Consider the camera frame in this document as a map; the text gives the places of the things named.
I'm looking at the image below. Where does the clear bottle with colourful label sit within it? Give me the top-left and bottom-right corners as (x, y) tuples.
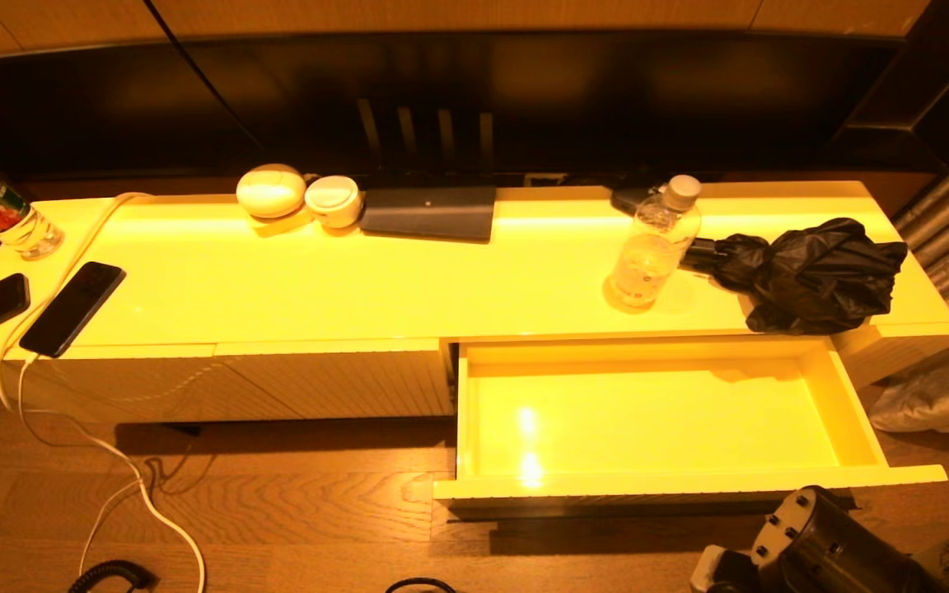
(0, 142), (67, 262)

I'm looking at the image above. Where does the thick white power cable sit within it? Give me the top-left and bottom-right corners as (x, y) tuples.
(0, 192), (208, 593)

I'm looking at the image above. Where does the black floor cable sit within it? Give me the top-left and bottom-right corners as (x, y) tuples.
(384, 577), (459, 593)

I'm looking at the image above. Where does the thin white charging cable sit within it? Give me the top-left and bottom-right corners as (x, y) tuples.
(17, 354), (146, 577)

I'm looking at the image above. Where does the white oval case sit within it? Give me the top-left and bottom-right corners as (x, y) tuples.
(236, 164), (308, 221)

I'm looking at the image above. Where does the dark grey flat box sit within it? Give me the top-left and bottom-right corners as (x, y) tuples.
(358, 186), (498, 244)

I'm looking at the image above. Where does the thin black wall cable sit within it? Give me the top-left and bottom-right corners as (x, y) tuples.
(143, 0), (265, 153)

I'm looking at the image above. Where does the black smartphone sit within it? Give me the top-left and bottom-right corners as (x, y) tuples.
(20, 262), (128, 359)

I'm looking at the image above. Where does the small black labelled device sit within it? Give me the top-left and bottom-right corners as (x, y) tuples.
(611, 186), (658, 217)

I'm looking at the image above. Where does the beige wooden cabinet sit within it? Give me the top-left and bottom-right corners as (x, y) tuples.
(0, 180), (949, 426)

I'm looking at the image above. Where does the black umbrella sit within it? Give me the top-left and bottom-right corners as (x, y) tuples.
(679, 217), (909, 336)

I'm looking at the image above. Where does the black coiled cable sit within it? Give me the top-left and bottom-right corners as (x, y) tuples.
(68, 560), (154, 593)

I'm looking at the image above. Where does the black television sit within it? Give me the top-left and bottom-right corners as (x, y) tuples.
(0, 31), (908, 184)

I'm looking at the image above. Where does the white round lidded cup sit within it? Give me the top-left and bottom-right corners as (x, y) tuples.
(304, 175), (364, 230)

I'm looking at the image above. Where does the cream white drawer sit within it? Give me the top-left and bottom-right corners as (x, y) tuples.
(433, 334), (949, 521)

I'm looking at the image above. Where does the clear bottle with white cap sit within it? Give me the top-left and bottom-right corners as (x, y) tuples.
(609, 174), (704, 310)

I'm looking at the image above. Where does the dark wooden shelf unit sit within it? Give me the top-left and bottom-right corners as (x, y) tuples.
(820, 0), (949, 174)

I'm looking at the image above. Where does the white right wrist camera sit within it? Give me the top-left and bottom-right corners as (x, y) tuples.
(689, 545), (760, 593)

